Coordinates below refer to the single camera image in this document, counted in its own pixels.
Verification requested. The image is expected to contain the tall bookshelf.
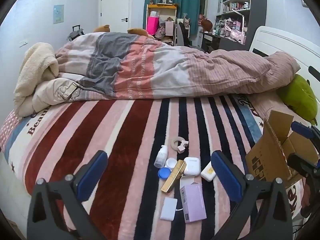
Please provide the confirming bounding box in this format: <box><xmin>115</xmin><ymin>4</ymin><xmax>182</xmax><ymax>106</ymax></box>
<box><xmin>215</xmin><ymin>0</ymin><xmax>267</xmax><ymax>52</ymax></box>

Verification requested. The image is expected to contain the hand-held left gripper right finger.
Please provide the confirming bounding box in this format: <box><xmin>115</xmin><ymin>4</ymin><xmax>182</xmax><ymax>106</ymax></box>
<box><xmin>211</xmin><ymin>150</ymin><xmax>293</xmax><ymax>240</ymax></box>

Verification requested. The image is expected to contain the black office chair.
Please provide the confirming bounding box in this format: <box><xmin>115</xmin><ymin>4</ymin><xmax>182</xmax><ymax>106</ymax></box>
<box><xmin>176</xmin><ymin>22</ymin><xmax>205</xmax><ymax>53</ymax></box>

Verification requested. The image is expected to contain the purple rectangular box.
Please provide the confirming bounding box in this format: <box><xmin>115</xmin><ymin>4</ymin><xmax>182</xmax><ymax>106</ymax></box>
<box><xmin>179</xmin><ymin>175</ymin><xmax>207</xmax><ymax>223</ymax></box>

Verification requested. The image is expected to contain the pink and grey patchwork duvet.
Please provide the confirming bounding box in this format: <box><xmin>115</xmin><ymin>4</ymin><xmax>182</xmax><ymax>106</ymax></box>
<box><xmin>55</xmin><ymin>32</ymin><xmax>300</xmax><ymax>119</ymax></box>

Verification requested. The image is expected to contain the small white pump bottle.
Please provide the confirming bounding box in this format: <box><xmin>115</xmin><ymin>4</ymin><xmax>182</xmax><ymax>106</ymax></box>
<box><xmin>154</xmin><ymin>145</ymin><xmax>168</xmax><ymax>169</ymax></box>

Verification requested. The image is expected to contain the black suitcase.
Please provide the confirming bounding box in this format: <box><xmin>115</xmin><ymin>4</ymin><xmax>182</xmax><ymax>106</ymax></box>
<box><xmin>67</xmin><ymin>25</ymin><xmax>85</xmax><ymax>42</ymax></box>

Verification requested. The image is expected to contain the blue wall poster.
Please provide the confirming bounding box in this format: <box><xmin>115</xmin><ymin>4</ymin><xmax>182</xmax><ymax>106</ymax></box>
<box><xmin>53</xmin><ymin>4</ymin><xmax>65</xmax><ymax>25</ymax></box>

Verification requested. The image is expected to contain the white door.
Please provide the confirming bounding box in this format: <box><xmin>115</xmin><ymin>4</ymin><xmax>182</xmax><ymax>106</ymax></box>
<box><xmin>99</xmin><ymin>0</ymin><xmax>132</xmax><ymax>34</ymax></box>

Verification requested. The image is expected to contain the striped plush blanket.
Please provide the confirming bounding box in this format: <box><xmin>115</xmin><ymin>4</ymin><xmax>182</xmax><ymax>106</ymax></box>
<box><xmin>0</xmin><ymin>94</ymin><xmax>308</xmax><ymax>240</ymax></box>

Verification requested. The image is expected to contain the pink bag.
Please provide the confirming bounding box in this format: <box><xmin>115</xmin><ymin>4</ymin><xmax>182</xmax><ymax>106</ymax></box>
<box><xmin>147</xmin><ymin>16</ymin><xmax>160</xmax><ymax>35</ymax></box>

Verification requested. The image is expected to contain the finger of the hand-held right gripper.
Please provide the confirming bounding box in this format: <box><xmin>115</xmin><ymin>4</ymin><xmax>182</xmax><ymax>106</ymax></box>
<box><xmin>291</xmin><ymin>121</ymin><xmax>320</xmax><ymax>143</ymax></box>
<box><xmin>287</xmin><ymin>153</ymin><xmax>320</xmax><ymax>178</ymax></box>

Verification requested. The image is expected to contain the beige bag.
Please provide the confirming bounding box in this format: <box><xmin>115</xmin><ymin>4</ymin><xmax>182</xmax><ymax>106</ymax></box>
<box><xmin>165</xmin><ymin>20</ymin><xmax>176</xmax><ymax>37</ymax></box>

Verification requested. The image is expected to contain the yellow shelf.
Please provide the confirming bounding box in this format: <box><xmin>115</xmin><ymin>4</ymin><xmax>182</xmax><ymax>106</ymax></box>
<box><xmin>146</xmin><ymin>4</ymin><xmax>178</xmax><ymax>46</ymax></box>

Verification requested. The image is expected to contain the dark desk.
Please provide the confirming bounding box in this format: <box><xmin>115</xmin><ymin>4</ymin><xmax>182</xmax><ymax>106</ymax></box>
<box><xmin>200</xmin><ymin>31</ymin><xmax>247</xmax><ymax>52</ymax></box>

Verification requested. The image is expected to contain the brown plush toy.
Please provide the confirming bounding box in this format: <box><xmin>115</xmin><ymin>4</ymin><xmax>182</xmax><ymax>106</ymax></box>
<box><xmin>127</xmin><ymin>28</ymin><xmax>155</xmax><ymax>40</ymax></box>
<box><xmin>93</xmin><ymin>24</ymin><xmax>111</xmax><ymax>33</ymax></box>

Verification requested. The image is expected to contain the beige tape roll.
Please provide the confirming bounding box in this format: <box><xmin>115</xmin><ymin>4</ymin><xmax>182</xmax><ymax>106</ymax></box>
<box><xmin>171</xmin><ymin>137</ymin><xmax>189</xmax><ymax>154</ymax></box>

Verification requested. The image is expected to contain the brown round object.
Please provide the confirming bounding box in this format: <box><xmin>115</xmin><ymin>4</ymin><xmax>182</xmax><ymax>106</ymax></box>
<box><xmin>201</xmin><ymin>19</ymin><xmax>213</xmax><ymax>32</ymax></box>

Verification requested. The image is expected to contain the cream fleece blanket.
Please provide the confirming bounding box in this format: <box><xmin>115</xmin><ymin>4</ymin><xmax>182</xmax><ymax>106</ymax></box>
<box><xmin>14</xmin><ymin>42</ymin><xmax>59</xmax><ymax>110</ymax></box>

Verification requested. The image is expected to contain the gold rectangular box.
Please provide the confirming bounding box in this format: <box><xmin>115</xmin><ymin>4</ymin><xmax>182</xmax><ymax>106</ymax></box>
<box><xmin>160</xmin><ymin>159</ymin><xmax>187</xmax><ymax>194</ymax></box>

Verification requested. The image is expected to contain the brown cardboard box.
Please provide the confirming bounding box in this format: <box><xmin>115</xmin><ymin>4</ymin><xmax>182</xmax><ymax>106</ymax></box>
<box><xmin>245</xmin><ymin>110</ymin><xmax>320</xmax><ymax>188</ymax></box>

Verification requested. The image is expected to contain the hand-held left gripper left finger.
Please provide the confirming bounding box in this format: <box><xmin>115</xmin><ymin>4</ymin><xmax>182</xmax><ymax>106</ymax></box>
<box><xmin>27</xmin><ymin>150</ymin><xmax>108</xmax><ymax>240</ymax></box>

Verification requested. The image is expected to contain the white box with yellow print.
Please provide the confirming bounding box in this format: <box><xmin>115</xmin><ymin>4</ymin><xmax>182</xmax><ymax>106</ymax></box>
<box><xmin>201</xmin><ymin>161</ymin><xmax>216</xmax><ymax>182</ymax></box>

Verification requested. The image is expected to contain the white headboard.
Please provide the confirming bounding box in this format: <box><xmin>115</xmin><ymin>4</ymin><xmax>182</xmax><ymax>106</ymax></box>
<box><xmin>249</xmin><ymin>26</ymin><xmax>320</xmax><ymax>100</ymax></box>

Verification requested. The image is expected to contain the white earbuds case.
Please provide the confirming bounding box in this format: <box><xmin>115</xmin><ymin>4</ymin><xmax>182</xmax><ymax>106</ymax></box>
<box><xmin>183</xmin><ymin>157</ymin><xmax>201</xmax><ymax>176</ymax></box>

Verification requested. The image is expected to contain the beige comforter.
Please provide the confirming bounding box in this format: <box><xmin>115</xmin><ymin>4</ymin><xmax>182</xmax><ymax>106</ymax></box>
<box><xmin>15</xmin><ymin>77</ymin><xmax>83</xmax><ymax>117</ymax></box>

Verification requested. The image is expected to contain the green plush toy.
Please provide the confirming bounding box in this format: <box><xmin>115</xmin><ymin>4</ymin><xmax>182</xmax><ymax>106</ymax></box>
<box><xmin>276</xmin><ymin>74</ymin><xmax>318</xmax><ymax>126</ymax></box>

